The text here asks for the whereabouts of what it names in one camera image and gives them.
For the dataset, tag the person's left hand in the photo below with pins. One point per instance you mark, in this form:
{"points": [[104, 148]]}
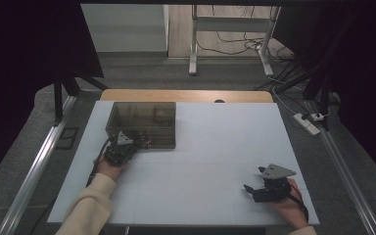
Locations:
{"points": [[109, 171]]}

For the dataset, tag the white table mat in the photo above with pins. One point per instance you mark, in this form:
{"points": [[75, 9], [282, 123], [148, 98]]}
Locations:
{"points": [[209, 137]]}

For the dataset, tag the smoky transparent drawer box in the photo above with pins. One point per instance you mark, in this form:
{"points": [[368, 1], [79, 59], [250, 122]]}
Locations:
{"points": [[137, 114]]}

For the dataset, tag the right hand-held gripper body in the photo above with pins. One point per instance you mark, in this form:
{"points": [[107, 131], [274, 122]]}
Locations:
{"points": [[272, 193]]}

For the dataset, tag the white plug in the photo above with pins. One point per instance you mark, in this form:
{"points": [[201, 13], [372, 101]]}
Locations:
{"points": [[318, 117]]}

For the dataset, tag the black metal stand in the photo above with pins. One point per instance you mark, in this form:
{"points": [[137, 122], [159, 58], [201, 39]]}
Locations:
{"points": [[324, 98], [58, 98]]}

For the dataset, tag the white cabinet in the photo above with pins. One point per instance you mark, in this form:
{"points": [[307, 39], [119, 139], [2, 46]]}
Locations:
{"points": [[127, 29]]}

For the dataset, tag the dark curtain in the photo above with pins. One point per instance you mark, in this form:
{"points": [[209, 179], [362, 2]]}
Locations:
{"points": [[19, 65], [365, 65]]}

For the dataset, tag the aluminium rail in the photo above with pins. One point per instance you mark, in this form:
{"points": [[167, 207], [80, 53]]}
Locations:
{"points": [[32, 178], [346, 176]]}

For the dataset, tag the person's right hand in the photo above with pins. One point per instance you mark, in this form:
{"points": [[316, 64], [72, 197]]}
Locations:
{"points": [[290, 210]]}

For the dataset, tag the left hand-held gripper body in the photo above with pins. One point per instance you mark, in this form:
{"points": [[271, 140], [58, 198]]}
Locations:
{"points": [[119, 153]]}

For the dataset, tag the white metal desk frame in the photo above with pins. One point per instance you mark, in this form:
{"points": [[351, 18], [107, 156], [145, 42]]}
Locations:
{"points": [[193, 42]]}

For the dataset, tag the white power strip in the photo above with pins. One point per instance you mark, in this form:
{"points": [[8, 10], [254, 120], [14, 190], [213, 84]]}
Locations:
{"points": [[306, 125]]}

